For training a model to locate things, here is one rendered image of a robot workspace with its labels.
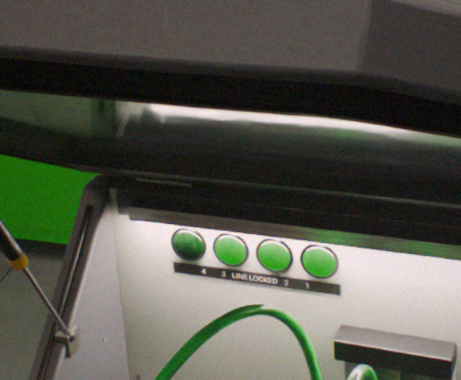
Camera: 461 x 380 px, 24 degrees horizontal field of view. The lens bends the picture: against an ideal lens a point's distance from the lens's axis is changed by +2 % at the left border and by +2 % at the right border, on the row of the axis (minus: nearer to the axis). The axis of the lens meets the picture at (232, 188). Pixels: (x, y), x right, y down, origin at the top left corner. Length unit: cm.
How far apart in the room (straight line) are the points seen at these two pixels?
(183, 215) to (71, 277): 17
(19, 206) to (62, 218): 18
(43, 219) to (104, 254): 276
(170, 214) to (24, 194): 283
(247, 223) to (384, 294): 19
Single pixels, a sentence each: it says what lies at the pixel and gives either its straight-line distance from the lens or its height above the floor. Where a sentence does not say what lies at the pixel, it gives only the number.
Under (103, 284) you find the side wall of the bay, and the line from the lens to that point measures 147.
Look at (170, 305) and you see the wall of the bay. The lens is 150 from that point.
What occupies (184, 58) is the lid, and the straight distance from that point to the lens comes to 41.
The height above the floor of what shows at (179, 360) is 142.
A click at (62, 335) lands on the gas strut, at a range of 140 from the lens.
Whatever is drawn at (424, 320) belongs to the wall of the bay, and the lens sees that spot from 139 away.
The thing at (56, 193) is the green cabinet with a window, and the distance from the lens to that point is 413.
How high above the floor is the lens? 207
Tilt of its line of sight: 26 degrees down
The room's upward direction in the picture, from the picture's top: 3 degrees counter-clockwise
